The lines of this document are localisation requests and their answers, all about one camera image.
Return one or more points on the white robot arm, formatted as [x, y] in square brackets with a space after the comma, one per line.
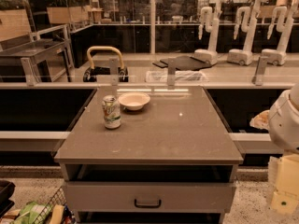
[282, 120]

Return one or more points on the green white soda can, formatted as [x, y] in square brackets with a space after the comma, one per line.
[112, 112]

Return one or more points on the clear plastic tray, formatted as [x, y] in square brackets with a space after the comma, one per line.
[180, 76]

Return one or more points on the white parked robot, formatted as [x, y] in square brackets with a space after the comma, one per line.
[245, 21]
[282, 20]
[209, 22]

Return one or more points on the white paper bowl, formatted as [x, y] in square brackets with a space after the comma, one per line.
[134, 101]

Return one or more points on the grey metal table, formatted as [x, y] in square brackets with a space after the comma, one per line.
[45, 60]

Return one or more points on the black bin stack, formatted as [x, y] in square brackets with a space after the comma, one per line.
[6, 191]

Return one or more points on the wire basket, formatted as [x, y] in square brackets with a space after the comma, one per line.
[59, 198]

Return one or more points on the grey drawer with black handle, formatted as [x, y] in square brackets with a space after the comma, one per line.
[142, 197]

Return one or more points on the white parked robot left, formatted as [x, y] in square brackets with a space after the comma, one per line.
[209, 22]

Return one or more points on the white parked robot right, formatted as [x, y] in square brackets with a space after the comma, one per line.
[282, 20]

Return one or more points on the yellow robot base block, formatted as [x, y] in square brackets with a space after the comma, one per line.
[283, 179]

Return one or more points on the green snack bag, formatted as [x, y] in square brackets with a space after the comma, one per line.
[33, 213]

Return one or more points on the grey counter cabinet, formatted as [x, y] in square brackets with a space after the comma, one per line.
[177, 138]

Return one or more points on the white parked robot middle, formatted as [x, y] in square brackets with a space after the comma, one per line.
[245, 21]

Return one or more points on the black floor mat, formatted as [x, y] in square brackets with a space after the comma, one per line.
[183, 62]

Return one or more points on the yellow item in basket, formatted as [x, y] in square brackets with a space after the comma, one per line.
[57, 214]

